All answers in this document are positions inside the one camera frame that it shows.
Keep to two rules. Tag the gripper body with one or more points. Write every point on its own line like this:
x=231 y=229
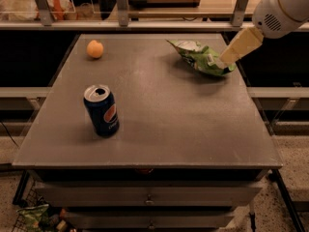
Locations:
x=268 y=17

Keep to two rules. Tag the green rice chip bag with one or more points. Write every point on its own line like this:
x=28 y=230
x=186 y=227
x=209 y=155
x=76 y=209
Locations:
x=201 y=58

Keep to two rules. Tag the plastic bag on shelf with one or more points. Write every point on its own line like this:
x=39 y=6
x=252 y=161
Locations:
x=30 y=10

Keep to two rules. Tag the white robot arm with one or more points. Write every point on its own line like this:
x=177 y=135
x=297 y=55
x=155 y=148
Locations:
x=272 y=19

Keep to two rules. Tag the grey drawer cabinet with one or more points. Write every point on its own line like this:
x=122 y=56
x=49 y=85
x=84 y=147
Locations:
x=189 y=150

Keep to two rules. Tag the green snack bag in basket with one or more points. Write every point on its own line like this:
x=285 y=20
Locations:
x=35 y=218

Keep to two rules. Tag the orange fruit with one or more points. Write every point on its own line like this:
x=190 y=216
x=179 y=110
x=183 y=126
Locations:
x=94 y=49

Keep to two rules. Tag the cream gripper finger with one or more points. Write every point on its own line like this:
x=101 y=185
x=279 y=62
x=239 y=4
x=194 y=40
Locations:
x=230 y=55

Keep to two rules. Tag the blue pepsi can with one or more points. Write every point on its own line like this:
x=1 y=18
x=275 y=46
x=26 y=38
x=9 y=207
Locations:
x=102 y=109

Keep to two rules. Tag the black wire basket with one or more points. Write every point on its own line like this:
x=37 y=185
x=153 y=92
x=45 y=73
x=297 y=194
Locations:
x=26 y=196

